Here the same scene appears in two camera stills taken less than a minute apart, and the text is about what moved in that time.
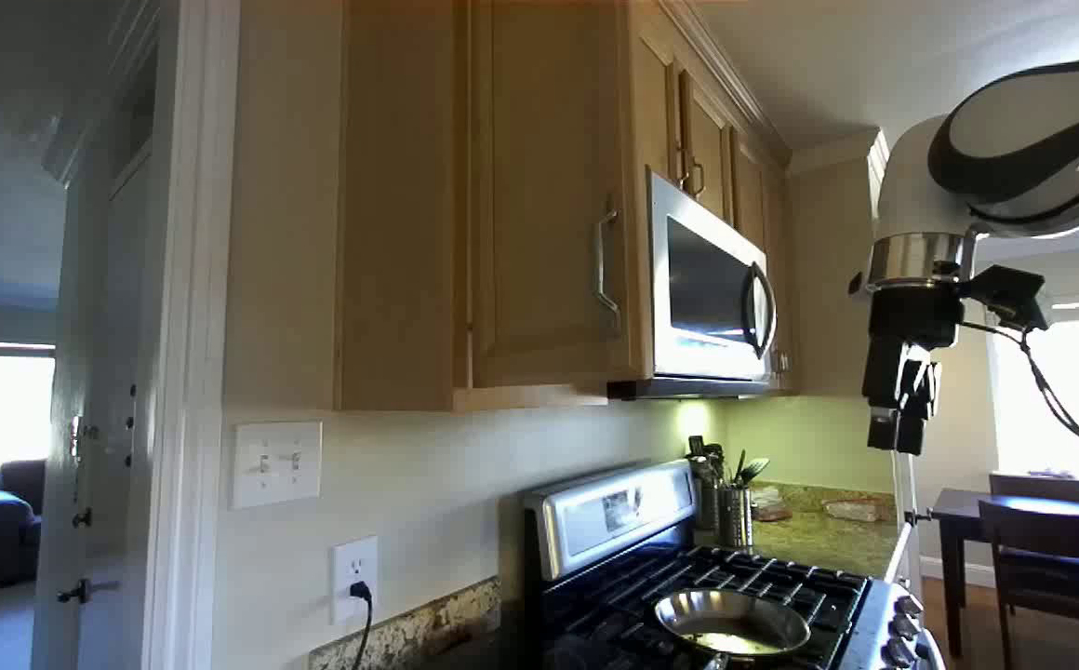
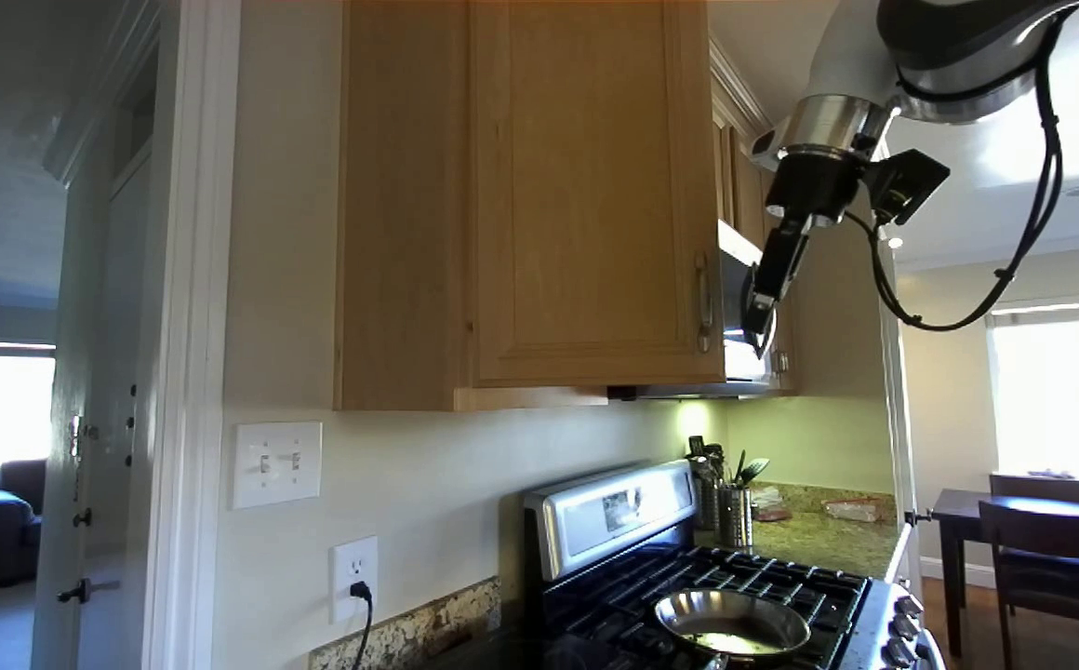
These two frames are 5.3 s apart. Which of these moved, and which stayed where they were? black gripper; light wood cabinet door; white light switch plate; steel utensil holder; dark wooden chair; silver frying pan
Moved: black gripper; light wood cabinet door
Stayed: steel utensil holder; dark wooden chair; silver frying pan; white light switch plate
